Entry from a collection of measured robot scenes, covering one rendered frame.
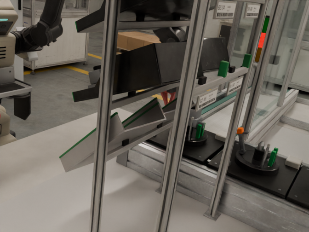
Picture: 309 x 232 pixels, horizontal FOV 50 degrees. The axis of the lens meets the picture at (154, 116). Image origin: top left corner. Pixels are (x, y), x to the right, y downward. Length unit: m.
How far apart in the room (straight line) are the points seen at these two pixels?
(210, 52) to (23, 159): 0.74
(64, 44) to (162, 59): 4.94
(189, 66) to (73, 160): 0.43
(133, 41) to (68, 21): 1.75
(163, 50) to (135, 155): 0.60
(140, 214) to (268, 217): 0.36
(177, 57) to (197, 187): 0.53
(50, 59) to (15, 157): 4.22
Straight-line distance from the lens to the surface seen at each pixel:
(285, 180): 1.10
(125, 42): 6.93
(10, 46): 1.38
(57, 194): 1.04
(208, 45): 0.76
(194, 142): 1.14
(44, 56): 5.29
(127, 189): 1.06
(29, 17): 5.11
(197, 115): 1.14
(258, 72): 1.24
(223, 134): 1.24
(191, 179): 1.05
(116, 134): 0.68
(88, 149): 0.78
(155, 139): 1.14
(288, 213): 0.99
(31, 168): 1.16
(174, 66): 0.61
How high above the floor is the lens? 1.47
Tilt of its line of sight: 22 degrees down
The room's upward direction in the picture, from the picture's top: 8 degrees clockwise
